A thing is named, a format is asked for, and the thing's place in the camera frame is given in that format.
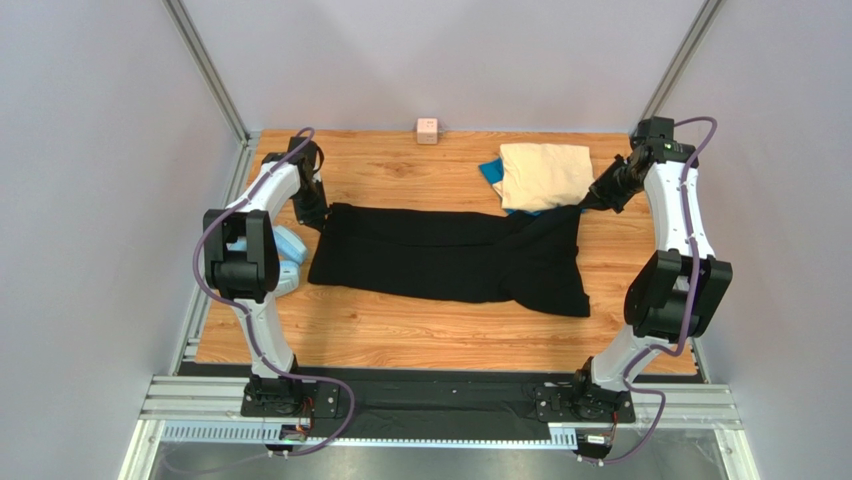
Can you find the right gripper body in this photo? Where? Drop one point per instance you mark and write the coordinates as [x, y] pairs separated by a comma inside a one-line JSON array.
[[595, 197]]

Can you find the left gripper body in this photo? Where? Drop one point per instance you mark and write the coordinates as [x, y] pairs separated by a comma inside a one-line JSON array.
[[310, 204]]

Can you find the light blue headphones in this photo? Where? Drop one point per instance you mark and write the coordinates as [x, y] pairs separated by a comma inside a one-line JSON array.
[[289, 259]]

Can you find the black t shirt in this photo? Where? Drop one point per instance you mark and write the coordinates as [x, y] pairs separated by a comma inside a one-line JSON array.
[[456, 256]]

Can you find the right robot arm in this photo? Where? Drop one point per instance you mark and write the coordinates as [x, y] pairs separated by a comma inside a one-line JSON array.
[[677, 292]]

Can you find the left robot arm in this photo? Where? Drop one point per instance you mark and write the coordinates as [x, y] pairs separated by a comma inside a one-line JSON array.
[[273, 377]]

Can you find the cream folded t shirt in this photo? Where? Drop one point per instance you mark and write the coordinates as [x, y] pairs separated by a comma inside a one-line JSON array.
[[542, 176]]

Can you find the blue folded t shirt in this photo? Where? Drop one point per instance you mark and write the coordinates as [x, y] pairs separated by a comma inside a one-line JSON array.
[[493, 173]]

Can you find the small beige cube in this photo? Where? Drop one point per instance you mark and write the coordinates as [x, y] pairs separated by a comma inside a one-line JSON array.
[[427, 131]]

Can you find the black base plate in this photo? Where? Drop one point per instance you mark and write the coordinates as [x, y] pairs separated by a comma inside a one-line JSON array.
[[461, 405]]

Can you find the aluminium frame rail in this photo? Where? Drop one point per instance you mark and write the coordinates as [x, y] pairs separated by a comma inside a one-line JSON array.
[[192, 425]]

